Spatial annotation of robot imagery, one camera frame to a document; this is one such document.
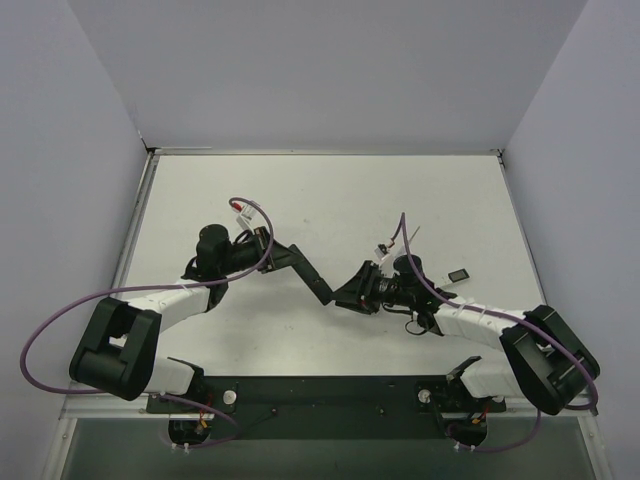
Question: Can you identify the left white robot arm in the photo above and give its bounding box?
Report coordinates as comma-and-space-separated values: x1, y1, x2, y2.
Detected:
69, 224, 332, 412

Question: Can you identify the black remote control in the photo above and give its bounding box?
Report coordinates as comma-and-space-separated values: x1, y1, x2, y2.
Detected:
288, 244, 335, 306

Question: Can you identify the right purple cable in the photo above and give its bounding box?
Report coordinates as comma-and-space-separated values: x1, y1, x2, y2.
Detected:
379, 211, 600, 415

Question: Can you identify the purple cable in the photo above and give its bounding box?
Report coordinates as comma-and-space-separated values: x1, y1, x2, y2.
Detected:
19, 197, 274, 396
379, 211, 600, 415

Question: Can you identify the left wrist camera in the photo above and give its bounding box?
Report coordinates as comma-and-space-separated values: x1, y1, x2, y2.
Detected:
231, 201, 256, 231

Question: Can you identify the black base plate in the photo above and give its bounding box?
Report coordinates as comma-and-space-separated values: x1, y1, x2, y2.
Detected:
146, 375, 506, 440

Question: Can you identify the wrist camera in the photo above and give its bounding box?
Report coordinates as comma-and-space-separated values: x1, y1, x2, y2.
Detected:
231, 201, 256, 231
374, 241, 395, 275

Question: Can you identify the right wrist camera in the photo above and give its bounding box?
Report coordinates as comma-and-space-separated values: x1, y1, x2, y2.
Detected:
374, 241, 395, 275

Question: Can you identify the white remote control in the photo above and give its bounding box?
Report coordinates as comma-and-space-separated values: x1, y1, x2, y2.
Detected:
438, 268, 471, 288

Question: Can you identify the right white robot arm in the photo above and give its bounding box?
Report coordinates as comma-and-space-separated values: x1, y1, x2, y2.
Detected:
333, 255, 600, 415

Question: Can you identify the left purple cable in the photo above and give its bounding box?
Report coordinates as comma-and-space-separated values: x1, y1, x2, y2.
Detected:
19, 197, 274, 396

